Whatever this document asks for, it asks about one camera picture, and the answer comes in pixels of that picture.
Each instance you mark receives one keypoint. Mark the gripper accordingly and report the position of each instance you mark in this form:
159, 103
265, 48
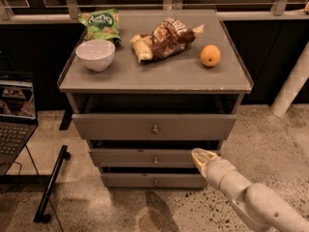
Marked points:
217, 172

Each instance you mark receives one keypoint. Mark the grey drawer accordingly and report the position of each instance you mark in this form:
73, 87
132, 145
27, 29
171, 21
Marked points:
153, 181
153, 126
142, 158

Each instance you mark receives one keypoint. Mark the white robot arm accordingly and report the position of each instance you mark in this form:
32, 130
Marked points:
256, 204

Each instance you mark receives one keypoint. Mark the grey bottom drawer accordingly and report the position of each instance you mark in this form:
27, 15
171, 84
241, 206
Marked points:
153, 181

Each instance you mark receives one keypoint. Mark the grey drawer cabinet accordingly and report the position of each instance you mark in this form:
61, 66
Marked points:
179, 84

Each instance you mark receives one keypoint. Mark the grey top drawer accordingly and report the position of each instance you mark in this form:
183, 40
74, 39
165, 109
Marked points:
153, 126

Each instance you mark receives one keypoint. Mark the orange fruit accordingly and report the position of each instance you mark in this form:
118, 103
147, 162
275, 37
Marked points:
210, 55

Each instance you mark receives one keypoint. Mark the brown chip bag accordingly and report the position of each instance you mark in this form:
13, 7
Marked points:
168, 38

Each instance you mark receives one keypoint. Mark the white ceramic bowl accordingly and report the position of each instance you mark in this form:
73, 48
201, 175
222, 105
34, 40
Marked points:
96, 55

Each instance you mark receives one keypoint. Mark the green snack bag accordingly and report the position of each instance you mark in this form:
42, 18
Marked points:
101, 25

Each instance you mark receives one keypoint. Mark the black laptop stand leg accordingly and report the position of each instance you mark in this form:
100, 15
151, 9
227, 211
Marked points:
41, 216

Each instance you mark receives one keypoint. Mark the black laptop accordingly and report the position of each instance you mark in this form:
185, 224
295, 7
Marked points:
18, 115

